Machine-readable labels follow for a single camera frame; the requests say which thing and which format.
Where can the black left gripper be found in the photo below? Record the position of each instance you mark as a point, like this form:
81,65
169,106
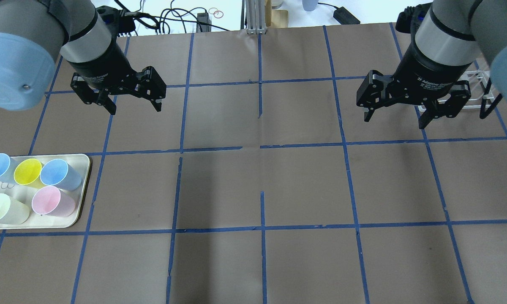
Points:
102,65

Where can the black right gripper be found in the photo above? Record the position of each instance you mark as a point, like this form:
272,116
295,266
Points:
427,71

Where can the blue plastic cup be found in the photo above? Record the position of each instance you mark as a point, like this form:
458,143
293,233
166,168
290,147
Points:
60,174

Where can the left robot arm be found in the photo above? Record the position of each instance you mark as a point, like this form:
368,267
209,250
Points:
35,33

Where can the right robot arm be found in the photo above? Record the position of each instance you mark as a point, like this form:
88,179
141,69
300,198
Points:
446,37

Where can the yellow plastic cup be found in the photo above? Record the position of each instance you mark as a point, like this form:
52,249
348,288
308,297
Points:
28,173

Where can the pink plastic cup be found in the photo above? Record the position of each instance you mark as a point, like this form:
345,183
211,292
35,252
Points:
52,201

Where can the light blue cup far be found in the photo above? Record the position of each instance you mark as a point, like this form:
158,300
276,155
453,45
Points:
8,166

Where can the pale green plastic cup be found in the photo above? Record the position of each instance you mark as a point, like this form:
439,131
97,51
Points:
12,211

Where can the black power adapter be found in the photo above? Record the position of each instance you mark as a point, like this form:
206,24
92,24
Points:
345,17

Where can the black power strip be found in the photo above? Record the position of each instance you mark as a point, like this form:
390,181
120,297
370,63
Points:
204,22

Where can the white wire cup rack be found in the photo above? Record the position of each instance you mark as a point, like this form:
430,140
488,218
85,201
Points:
478,75

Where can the aluminium frame post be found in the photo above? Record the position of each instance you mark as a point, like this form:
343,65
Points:
255,14

